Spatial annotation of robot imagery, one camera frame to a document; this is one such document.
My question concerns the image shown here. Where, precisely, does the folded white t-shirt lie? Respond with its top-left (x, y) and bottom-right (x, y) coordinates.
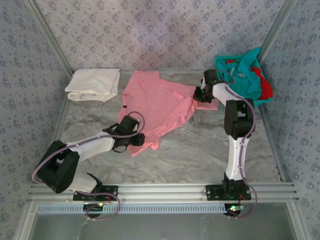
top-left (64, 68), bottom-right (121, 103)

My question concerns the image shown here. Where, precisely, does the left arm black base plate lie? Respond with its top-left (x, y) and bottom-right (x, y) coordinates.
top-left (72, 185), bottom-right (119, 202)

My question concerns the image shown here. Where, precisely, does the teal t-shirt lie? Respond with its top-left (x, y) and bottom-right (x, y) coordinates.
top-left (216, 47), bottom-right (266, 101)

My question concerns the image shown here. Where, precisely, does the aluminium frame leg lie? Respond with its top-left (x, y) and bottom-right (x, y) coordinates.
top-left (286, 201), bottom-right (310, 240)
top-left (14, 201), bottom-right (38, 240)

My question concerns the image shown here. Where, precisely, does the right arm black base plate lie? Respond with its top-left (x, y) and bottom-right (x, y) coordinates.
top-left (205, 184), bottom-right (252, 201)

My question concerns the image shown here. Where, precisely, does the pink t-shirt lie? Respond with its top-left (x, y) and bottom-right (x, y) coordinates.
top-left (117, 69), bottom-right (219, 158)

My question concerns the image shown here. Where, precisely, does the aluminium frame post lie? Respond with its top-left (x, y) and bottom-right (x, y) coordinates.
top-left (259, 0), bottom-right (299, 61)

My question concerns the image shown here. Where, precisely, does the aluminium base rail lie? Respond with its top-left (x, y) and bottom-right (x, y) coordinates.
top-left (27, 183), bottom-right (300, 202)

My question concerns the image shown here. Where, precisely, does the grey slotted cable duct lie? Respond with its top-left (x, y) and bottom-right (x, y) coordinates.
top-left (36, 203), bottom-right (227, 215)

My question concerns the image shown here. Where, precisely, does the teal plastic basket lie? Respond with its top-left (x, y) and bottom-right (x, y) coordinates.
top-left (214, 55), bottom-right (273, 107)

